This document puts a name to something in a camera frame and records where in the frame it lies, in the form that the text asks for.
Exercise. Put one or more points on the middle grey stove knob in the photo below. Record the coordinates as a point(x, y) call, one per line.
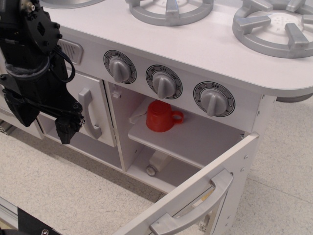
point(164, 82)

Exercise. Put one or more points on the grey cabinet door handle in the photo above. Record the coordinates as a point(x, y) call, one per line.
point(85, 99)

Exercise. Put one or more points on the white toy kitchen body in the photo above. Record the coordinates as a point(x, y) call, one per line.
point(206, 50)

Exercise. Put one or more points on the grey stove burner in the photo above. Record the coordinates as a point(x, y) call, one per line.
point(172, 15)
point(278, 28)

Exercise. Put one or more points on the white oven door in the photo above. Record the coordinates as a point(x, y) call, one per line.
point(237, 161)

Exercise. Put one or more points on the black mounting plate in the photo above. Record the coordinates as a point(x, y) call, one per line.
point(29, 225)

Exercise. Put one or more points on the white bottle under shelf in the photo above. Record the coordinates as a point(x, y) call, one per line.
point(157, 163)

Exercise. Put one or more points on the left grey stove knob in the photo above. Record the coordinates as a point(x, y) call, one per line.
point(120, 67)

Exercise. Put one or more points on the right grey stove burner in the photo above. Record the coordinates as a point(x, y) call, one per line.
point(278, 28)

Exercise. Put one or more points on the red plastic cup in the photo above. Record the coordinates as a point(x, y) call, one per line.
point(161, 118)

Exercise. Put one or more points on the grey stove knob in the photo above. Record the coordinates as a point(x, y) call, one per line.
point(164, 82)
point(214, 99)
point(120, 67)

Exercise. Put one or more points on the aluminium frame rail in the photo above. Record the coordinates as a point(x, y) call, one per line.
point(8, 214)

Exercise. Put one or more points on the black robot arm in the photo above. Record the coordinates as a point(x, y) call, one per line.
point(29, 41)

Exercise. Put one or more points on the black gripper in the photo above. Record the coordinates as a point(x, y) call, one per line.
point(26, 97)

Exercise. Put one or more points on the grey sink basin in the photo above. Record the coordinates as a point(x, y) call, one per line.
point(68, 4)

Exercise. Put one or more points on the grey oven door handle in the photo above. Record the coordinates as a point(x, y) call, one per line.
point(171, 225)

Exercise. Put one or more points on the grey vent panel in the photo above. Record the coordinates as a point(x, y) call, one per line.
point(73, 50)

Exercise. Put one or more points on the right grey stove knob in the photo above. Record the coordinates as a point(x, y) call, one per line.
point(214, 99)

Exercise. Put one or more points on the middle grey stove burner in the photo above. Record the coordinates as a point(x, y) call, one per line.
point(172, 15)

